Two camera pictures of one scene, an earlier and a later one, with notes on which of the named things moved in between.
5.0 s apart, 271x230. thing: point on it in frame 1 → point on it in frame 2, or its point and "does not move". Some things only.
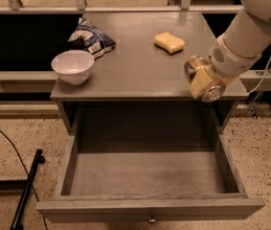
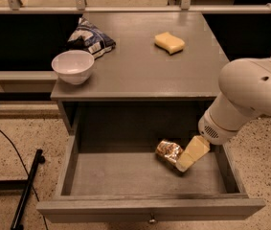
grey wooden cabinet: (138, 95) does not move
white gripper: (227, 60) → (212, 130)
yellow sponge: (169, 42) does not move
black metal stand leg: (19, 216) does not move
